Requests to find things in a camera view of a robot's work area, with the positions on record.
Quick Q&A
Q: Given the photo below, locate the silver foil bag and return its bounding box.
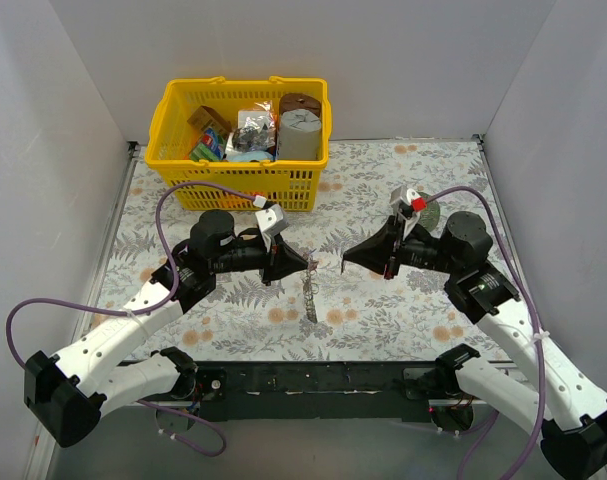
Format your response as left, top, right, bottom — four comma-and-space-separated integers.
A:
225, 101, 277, 161

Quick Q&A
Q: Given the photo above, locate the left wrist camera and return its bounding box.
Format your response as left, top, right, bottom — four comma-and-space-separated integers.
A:
255, 197, 289, 251

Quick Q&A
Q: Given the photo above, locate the yellow plastic basket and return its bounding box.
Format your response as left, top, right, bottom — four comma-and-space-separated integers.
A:
145, 76, 332, 212

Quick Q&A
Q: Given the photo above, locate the green woven ball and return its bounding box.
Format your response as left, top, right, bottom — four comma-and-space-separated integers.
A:
419, 195, 441, 233

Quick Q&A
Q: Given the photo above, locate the brown cardboard box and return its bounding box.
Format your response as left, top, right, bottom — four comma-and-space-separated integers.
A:
187, 106, 232, 136

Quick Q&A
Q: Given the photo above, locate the metal ring disc with keyrings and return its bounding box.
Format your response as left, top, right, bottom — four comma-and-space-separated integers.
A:
302, 251, 318, 324

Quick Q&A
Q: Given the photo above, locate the floral patterned mat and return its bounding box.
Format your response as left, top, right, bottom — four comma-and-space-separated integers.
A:
82, 140, 543, 362

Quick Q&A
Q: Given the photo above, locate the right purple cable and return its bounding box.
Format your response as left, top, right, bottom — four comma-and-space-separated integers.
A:
417, 185, 552, 480

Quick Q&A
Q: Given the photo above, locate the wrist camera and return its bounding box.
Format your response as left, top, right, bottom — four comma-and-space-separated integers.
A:
389, 186, 427, 237
255, 197, 289, 251

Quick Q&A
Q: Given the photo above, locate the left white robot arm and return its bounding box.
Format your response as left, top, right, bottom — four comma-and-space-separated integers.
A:
24, 205, 308, 448

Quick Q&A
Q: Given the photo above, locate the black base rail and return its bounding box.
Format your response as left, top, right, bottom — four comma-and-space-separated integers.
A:
137, 357, 499, 424

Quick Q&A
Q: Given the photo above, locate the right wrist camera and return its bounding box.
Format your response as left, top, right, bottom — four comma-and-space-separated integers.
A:
389, 186, 427, 237

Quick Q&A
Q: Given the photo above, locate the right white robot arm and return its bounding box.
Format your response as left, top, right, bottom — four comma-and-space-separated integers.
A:
343, 211, 607, 479

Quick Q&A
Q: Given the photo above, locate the green snack packet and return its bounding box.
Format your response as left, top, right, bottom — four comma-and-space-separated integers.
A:
188, 127, 227, 162

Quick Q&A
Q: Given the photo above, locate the brown cylinder roll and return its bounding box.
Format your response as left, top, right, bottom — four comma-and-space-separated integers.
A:
278, 93, 322, 117

